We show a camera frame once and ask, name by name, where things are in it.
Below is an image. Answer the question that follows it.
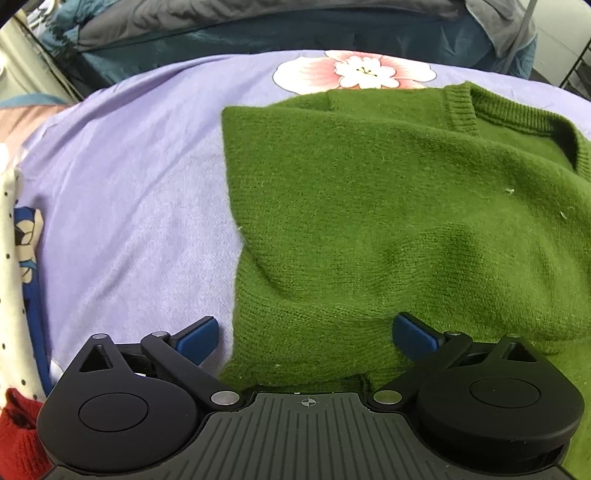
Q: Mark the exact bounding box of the grey quilt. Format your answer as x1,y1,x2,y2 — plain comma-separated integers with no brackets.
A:
74,0,465,52

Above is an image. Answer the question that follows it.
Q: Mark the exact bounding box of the pink dotted cloth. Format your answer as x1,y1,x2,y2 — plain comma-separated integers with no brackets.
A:
0,104,71,153

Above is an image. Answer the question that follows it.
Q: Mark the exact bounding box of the green knit sweater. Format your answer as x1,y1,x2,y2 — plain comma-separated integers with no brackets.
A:
221,80,591,480

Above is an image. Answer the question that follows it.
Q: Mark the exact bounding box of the purple floral bedsheet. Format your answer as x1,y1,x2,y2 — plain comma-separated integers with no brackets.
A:
18,48,591,384

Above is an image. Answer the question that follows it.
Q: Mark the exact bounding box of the cream dotted blue fabric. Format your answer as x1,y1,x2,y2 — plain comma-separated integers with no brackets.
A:
0,143,49,402

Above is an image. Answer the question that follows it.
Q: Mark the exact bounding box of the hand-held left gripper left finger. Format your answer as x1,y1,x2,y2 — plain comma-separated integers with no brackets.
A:
78,316,243,411

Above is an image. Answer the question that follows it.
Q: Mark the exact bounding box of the black metal rack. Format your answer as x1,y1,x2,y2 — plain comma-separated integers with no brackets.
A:
558,28,591,100

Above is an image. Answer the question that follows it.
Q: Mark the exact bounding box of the dark blue floral cloth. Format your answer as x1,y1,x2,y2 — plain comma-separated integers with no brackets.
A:
13,207,54,398

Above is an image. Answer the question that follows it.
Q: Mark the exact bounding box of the teal bed cover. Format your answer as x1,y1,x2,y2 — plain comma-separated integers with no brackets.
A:
46,14,539,100

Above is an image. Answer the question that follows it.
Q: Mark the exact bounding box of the blue cushion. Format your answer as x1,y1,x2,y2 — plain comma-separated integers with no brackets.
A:
0,93,65,110

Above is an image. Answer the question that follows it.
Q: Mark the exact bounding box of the grey towel with blue trim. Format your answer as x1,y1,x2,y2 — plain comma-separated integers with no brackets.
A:
464,0,537,62

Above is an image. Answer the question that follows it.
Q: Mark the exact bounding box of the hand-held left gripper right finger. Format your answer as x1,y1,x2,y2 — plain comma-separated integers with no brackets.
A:
368,312,546,411

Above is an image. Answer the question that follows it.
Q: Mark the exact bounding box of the thin pale pole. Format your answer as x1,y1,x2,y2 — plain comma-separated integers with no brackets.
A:
508,0,539,75

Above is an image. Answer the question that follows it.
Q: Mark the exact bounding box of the red knit cardigan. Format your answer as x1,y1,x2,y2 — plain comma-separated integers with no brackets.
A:
0,388,51,480

